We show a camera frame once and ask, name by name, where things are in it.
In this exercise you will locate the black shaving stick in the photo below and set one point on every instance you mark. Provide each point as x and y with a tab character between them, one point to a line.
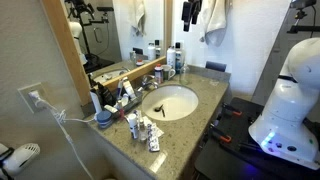
161	109

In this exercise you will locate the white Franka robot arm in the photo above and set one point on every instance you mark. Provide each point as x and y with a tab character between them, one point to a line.
290	110

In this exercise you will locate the white oval sink basin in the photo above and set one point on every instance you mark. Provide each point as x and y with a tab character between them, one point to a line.
173	100

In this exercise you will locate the grey basket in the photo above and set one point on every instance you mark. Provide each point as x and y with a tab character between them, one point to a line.
128	106

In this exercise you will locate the chrome faucet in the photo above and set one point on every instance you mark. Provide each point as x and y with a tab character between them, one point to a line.
147	83

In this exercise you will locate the spray can with red cap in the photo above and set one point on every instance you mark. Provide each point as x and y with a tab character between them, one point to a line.
159	74

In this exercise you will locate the white mug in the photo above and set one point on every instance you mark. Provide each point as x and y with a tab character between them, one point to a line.
167	72

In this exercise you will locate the clear soap pump bottle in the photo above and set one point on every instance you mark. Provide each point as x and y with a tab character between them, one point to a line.
184	75

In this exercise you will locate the white toothpaste tube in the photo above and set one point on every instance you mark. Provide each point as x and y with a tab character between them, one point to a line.
128	88

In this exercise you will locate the tall white bottle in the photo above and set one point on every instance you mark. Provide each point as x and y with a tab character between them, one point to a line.
171	57

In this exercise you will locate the mouthwash bottle with black cap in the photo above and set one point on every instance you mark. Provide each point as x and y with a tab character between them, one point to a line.
178	58

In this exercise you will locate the small clear bottle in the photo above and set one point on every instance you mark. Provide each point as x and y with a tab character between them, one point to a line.
142	130

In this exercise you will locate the small white-capped bottle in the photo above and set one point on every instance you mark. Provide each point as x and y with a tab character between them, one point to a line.
133	126

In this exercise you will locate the black tube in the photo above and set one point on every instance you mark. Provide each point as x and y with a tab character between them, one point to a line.
106	95

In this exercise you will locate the blue round jar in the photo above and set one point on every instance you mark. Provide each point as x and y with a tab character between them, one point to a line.
104	119

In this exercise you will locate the translucent white bottle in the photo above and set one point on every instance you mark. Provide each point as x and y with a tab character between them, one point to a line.
96	101

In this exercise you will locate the black hanging device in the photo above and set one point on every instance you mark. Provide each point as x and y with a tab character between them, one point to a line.
190	13

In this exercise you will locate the grey-white hanging towel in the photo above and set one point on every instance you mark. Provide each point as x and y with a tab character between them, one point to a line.
215	20

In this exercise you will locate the black robot table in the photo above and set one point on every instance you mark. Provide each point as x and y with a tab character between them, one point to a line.
226	160

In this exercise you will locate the white hair dryer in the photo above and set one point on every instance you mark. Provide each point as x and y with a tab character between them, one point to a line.
20	160

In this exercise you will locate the wood-framed wall mirror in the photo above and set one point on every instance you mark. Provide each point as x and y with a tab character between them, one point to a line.
110	40

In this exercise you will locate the beige wall outlet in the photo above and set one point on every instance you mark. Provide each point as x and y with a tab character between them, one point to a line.
33	96

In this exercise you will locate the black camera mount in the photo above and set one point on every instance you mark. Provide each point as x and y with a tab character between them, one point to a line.
301	20

